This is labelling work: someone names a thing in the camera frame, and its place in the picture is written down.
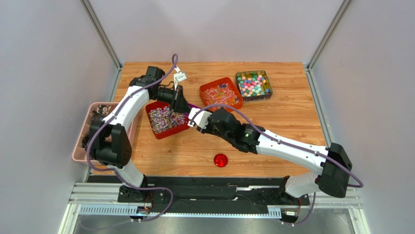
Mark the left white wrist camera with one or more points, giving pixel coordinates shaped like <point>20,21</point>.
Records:
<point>179,77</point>

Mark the red tray of swirl lollipops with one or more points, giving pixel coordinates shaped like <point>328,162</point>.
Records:
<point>164,121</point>

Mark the purple plastic scoop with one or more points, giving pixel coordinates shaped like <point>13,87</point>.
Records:
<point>194,106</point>

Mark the clear tray of colourful candies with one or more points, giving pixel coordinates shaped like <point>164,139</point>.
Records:
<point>253,85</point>

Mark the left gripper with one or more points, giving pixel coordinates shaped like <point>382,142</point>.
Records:
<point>179,105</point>

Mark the pink organizer basket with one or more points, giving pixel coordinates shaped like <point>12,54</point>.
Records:
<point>102,109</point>

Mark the orange tray of lollipops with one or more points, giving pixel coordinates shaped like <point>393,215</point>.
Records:
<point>221,91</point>

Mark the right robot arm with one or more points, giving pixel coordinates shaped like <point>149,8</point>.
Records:
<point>329,167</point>

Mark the red jar lid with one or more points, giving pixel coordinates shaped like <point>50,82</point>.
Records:
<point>220,160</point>

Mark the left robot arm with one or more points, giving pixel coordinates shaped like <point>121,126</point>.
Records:
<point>109,143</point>

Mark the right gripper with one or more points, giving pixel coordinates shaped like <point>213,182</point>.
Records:
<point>212,123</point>

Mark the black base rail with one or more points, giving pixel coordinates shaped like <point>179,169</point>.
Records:
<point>211,195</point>

